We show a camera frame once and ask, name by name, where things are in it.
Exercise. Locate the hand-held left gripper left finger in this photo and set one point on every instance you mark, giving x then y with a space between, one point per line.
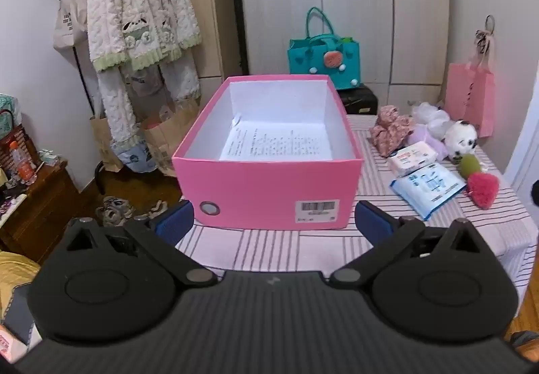
177 222

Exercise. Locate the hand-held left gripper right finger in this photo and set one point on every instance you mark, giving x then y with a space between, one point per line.
372 224

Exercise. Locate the blue wet wipes pack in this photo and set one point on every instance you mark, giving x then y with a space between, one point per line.
429 186

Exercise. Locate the white tissue pack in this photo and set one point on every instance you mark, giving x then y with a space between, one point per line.
410 159

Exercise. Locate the pink cardboard box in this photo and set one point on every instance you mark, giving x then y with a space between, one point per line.
261 188

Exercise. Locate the pink floral cloth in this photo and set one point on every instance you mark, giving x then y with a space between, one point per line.
389 129

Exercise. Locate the pink fluffy puff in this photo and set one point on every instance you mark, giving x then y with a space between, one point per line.
483 191

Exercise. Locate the panda plush toy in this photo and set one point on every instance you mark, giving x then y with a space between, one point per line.
461 140

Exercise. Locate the white mesh bath sponge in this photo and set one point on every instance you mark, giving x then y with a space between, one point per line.
431 117

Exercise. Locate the blue patterned bag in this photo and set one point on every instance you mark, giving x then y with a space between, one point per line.
134 159

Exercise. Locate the brown paper bag green label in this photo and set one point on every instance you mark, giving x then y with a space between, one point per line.
168 138

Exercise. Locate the striped tablecloth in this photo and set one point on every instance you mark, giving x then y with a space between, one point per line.
269 243

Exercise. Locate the plain brown paper bag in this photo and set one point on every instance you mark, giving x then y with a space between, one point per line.
103 142

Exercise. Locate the green makeup sponge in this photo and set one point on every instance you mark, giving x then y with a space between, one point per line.
469 165

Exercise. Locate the black suitcase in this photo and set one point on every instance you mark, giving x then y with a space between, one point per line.
358 102

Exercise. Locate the printed paper sheet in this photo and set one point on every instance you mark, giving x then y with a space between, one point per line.
278 142

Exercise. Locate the dark wooden side cabinet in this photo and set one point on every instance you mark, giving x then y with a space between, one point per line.
38 209

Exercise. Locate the pink paper bag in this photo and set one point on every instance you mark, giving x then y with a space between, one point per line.
469 96

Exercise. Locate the orange drink bottle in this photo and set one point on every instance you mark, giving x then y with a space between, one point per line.
23 163

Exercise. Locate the white door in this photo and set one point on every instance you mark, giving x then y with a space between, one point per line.
524 146

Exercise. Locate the yellow blanket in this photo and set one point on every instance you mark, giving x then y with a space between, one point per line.
14 281

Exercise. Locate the teal felt tote bag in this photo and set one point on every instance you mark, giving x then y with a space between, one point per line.
324 58

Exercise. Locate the black clothes rack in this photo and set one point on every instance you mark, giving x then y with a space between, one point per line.
78 62

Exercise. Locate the green tissue box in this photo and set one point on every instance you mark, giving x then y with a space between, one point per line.
8 115

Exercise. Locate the white knitted cardigan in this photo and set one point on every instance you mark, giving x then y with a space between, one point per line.
134 11

